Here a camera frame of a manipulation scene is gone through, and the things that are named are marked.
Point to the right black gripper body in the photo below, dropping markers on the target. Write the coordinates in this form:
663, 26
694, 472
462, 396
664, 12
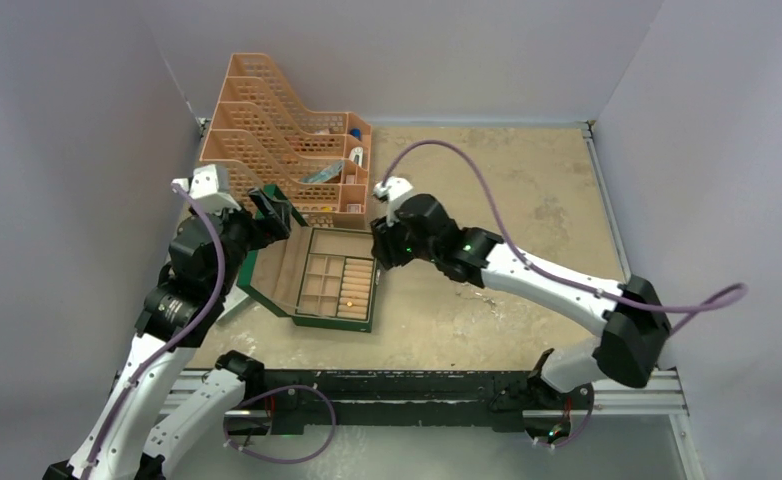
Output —
398, 244

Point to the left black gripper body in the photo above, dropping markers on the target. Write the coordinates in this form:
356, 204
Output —
247, 233

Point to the green jewelry box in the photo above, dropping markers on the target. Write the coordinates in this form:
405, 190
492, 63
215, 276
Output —
309, 277

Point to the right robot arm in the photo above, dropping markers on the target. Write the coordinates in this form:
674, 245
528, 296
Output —
625, 342

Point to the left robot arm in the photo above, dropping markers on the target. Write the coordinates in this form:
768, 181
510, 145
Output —
130, 439

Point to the peach mesh file organizer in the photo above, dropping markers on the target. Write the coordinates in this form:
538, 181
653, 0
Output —
263, 134

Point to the white paper card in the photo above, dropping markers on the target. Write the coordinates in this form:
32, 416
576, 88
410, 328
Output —
236, 301

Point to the silver stapler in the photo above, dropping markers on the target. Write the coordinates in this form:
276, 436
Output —
357, 156

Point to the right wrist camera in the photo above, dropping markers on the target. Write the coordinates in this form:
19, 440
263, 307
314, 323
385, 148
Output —
393, 191

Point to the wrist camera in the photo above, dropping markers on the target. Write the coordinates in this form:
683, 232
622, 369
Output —
209, 188
393, 191

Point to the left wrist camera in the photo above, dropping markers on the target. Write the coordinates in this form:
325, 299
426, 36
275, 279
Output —
209, 188

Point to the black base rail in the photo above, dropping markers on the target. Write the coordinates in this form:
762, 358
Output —
502, 401

